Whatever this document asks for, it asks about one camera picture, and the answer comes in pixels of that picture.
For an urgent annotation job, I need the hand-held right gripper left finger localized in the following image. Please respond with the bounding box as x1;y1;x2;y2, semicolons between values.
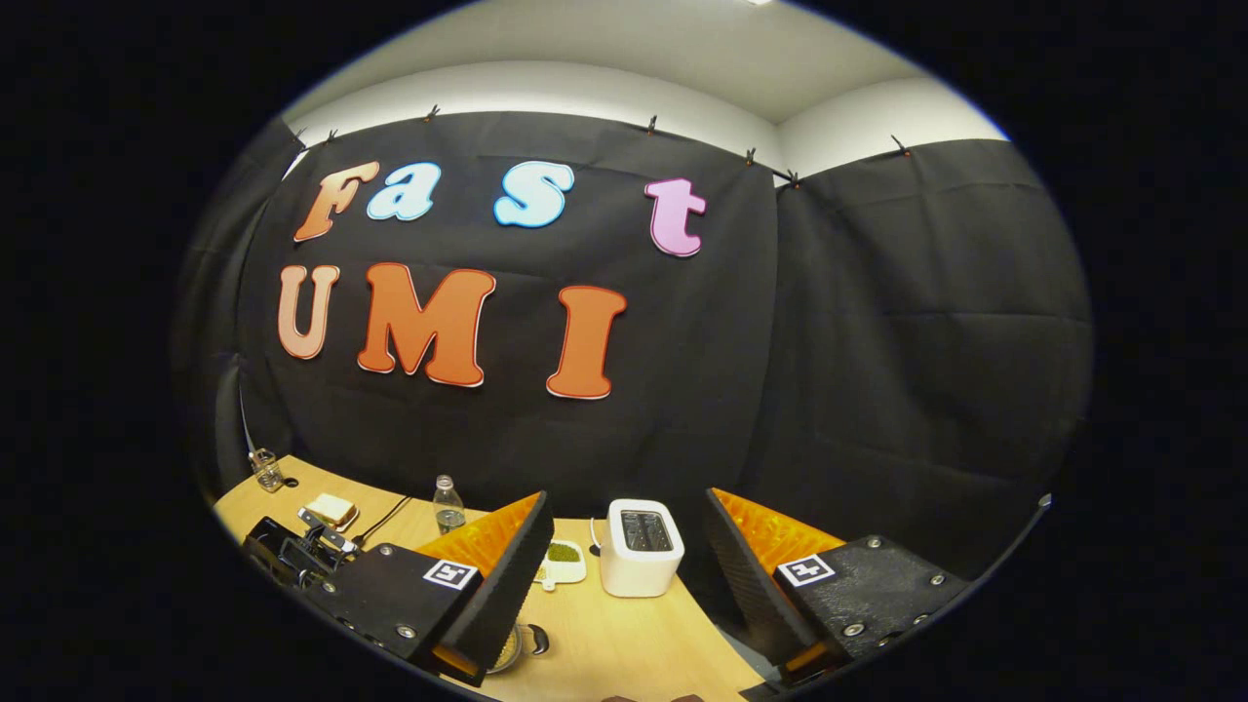
302;490;555;688

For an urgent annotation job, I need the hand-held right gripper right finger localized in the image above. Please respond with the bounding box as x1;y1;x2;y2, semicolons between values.
704;487;973;688

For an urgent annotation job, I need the steel pot with black handle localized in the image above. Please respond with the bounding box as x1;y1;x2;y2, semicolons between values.
485;624;552;676

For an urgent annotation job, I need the small white dish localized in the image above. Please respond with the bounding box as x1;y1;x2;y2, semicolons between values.
534;539;588;592

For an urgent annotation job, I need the clear plastic water bottle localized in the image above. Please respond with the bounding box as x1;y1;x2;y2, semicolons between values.
434;475;466;535

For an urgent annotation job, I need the white toaster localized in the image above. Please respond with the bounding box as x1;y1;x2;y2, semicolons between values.
600;499;685;598

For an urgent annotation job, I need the black backdrop cloth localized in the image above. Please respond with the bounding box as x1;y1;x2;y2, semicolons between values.
171;110;1095;586

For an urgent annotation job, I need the black cable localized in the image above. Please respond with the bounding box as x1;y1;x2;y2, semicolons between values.
351;495;412;547

